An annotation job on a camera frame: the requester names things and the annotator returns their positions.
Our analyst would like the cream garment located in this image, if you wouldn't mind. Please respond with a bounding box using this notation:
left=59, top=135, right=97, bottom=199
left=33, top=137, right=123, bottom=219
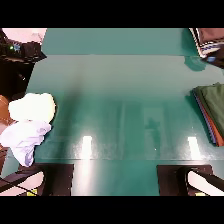
left=7, top=92, right=57, bottom=124

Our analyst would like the lavender garment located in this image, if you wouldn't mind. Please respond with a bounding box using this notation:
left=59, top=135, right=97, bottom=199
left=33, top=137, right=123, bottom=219
left=0, top=119, right=53, bottom=168

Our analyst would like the purple garment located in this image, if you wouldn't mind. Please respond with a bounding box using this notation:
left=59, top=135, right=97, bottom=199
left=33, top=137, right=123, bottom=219
left=192, top=93, right=220, bottom=146

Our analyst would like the green garment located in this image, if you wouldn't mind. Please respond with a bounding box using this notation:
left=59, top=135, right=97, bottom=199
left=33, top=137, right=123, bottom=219
left=192, top=82, right=224, bottom=139

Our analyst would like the orange garment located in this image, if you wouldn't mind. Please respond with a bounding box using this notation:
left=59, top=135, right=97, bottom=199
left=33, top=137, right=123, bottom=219
left=198, top=99, right=224, bottom=148

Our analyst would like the dark garment with patterned trim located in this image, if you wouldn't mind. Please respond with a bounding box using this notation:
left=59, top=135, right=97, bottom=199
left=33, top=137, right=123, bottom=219
left=189, top=27, right=224, bottom=70

